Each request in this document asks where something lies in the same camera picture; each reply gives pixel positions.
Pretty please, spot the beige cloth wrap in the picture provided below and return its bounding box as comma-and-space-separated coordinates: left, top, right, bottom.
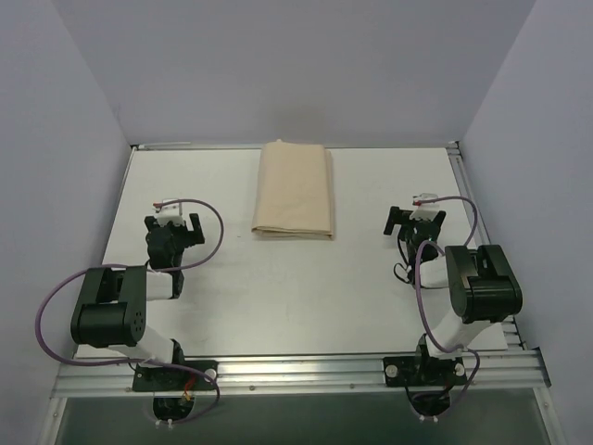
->
251, 139, 334, 239

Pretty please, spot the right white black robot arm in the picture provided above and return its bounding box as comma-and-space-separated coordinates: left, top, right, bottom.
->
384, 203, 523, 383

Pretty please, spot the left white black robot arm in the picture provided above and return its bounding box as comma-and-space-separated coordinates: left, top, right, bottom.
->
70, 213, 205, 388

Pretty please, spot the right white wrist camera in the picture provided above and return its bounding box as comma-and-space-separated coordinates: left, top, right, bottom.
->
410, 193, 440, 221

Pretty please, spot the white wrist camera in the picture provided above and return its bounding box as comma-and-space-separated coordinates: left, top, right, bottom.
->
410, 193, 440, 221
153, 200, 184, 226

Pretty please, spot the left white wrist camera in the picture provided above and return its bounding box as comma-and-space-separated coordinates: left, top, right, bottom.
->
153, 200, 184, 226

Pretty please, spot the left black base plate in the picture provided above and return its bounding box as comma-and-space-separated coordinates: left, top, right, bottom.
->
132, 363, 214, 392

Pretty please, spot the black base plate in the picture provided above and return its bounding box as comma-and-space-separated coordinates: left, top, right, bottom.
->
383, 355, 467, 388
132, 363, 214, 392

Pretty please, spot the aluminium right side rail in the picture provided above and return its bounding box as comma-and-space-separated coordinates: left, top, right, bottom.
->
438, 147, 524, 349

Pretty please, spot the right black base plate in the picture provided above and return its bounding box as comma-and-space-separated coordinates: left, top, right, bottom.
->
383, 355, 467, 388

